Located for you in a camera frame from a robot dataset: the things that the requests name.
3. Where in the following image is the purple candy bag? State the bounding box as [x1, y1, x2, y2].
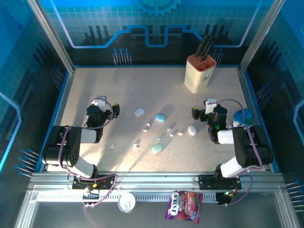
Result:
[164, 190, 204, 224]

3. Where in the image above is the black handled knife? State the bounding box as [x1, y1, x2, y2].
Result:
[202, 41, 214, 61]
[199, 36, 213, 60]
[194, 35, 209, 58]

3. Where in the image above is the white slotted cable duct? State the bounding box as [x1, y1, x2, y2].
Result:
[37, 192, 218, 202]

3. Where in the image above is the beige knife block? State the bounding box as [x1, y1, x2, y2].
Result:
[184, 54, 217, 94]

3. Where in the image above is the narrow aluminium table rail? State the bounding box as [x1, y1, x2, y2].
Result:
[43, 67, 76, 173]
[238, 67, 273, 173]

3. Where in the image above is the white round lid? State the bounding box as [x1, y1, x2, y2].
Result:
[117, 192, 136, 213]

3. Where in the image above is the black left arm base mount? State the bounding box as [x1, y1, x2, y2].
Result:
[72, 174, 116, 190]

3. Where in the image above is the black controller box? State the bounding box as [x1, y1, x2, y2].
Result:
[216, 191, 232, 206]

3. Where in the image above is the wide aluminium extrusion rail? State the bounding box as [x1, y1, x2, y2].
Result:
[28, 171, 285, 190]

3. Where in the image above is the blueberry yogurt cup blue lid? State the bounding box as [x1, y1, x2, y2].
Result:
[232, 108, 253, 129]

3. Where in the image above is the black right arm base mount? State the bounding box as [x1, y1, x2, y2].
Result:
[198, 174, 242, 190]

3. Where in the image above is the pale teal charging case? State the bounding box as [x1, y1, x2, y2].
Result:
[151, 143, 164, 154]

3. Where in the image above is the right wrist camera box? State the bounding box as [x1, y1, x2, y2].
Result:
[204, 96, 217, 114]

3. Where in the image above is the aluminium frame post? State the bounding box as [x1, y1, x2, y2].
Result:
[238, 0, 287, 74]
[26, 0, 76, 73]

